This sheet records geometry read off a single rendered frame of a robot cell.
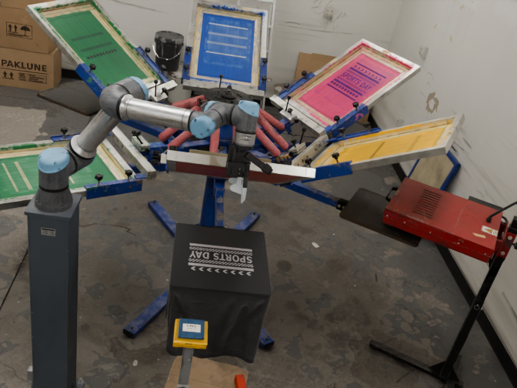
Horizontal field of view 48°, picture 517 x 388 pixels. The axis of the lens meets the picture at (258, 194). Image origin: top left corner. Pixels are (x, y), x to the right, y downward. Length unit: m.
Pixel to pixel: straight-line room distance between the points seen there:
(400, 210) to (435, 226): 0.20
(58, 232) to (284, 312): 1.91
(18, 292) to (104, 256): 0.63
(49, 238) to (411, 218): 1.77
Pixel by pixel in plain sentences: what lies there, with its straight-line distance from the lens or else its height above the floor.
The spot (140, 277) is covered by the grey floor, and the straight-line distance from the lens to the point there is 4.03.
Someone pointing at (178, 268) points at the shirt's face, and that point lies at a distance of 2.61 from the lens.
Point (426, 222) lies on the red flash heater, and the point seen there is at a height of 1.10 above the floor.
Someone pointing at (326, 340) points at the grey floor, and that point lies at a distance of 3.84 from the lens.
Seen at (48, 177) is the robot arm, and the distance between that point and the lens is 2.41.
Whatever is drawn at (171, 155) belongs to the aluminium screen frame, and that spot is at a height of 1.54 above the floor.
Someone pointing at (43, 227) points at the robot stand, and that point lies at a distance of 2.52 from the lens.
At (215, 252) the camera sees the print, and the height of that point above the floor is 0.95.
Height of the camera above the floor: 2.57
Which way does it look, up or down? 30 degrees down
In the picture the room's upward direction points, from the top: 11 degrees clockwise
